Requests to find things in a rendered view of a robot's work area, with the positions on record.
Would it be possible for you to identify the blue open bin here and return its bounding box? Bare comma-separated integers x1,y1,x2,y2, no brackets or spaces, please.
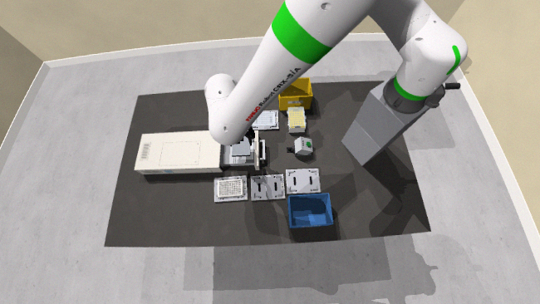
287,194,333,228

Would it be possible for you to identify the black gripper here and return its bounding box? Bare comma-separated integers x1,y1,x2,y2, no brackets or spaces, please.
245,126,255,146

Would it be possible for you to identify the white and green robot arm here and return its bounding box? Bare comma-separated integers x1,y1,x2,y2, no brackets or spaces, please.
204,0,468,145

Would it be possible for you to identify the yellow open-sided box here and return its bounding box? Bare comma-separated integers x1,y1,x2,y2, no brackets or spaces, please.
278,77,312,110

